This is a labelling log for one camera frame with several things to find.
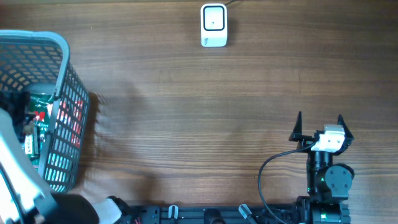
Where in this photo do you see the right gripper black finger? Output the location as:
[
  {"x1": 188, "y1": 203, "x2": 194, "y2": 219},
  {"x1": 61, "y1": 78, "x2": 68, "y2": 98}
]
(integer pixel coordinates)
[
  {"x1": 289, "y1": 111, "x2": 315, "y2": 142},
  {"x1": 337, "y1": 114, "x2": 354, "y2": 140}
]

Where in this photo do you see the green 3M glove packet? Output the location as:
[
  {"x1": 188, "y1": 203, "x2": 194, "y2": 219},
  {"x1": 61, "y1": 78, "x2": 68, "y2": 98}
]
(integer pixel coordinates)
[{"x1": 22, "y1": 94, "x2": 54, "y2": 170}]

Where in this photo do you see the red snack stick packet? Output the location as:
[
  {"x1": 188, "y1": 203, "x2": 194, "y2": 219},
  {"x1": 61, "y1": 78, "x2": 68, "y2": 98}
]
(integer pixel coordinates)
[{"x1": 57, "y1": 100, "x2": 84, "y2": 147}]

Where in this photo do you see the green battery pack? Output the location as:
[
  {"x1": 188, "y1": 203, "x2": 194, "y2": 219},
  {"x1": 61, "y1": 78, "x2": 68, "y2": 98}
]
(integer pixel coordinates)
[{"x1": 24, "y1": 133, "x2": 39, "y2": 155}]

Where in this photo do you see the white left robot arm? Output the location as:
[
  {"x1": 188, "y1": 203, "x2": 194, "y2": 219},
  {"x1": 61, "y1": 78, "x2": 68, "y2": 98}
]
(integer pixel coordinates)
[{"x1": 1, "y1": 110, "x2": 124, "y2": 224}]

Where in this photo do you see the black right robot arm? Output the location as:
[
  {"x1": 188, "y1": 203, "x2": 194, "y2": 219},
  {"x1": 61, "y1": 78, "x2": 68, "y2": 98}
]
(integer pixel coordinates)
[{"x1": 289, "y1": 112, "x2": 354, "y2": 224}]

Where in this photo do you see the white barcode scanner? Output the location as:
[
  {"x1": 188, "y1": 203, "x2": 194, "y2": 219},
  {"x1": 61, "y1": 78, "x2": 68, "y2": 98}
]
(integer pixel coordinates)
[{"x1": 200, "y1": 3, "x2": 228, "y2": 47}]

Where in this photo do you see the grey plastic mesh basket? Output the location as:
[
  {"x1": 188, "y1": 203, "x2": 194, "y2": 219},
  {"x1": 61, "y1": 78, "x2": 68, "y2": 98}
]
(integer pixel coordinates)
[{"x1": 1, "y1": 30, "x2": 90, "y2": 193}]

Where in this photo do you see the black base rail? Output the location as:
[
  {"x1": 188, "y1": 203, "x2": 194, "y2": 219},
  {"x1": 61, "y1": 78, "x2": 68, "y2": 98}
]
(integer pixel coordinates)
[{"x1": 131, "y1": 204, "x2": 307, "y2": 224}]

